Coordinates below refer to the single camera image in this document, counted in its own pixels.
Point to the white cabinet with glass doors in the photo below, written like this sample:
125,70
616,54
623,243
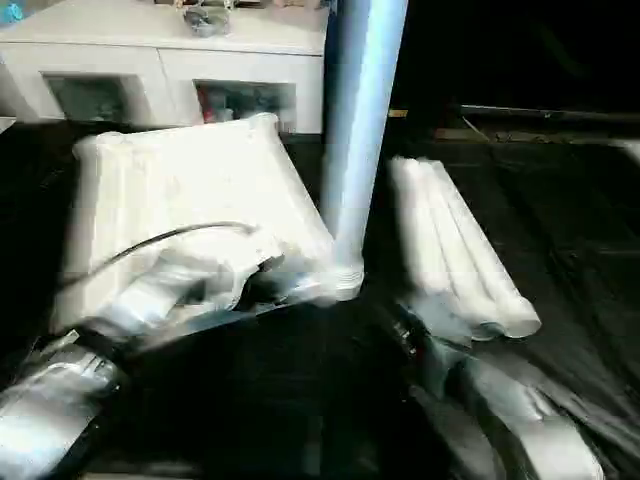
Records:
130,50

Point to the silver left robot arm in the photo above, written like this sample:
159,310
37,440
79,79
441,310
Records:
80,370

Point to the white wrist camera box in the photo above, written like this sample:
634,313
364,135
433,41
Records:
435,318
215,270

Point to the white plastic table leg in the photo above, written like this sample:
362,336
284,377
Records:
420,240
480,250
355,120
455,250

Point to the crumpled silver black object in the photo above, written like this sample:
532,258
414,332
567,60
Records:
207,20

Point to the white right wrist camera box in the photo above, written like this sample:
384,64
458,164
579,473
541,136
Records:
435,318

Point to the black cabinet with orange label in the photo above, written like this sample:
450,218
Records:
500,50

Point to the glossy black long bar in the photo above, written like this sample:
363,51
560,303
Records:
550,113

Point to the black work mat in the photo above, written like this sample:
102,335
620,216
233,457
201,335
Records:
560,220

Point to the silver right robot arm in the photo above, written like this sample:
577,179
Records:
520,420

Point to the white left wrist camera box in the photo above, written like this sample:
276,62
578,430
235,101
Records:
215,270

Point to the light blue plastic bottle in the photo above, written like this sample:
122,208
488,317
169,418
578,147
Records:
8,10

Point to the white plastic table top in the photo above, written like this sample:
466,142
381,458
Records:
190,190

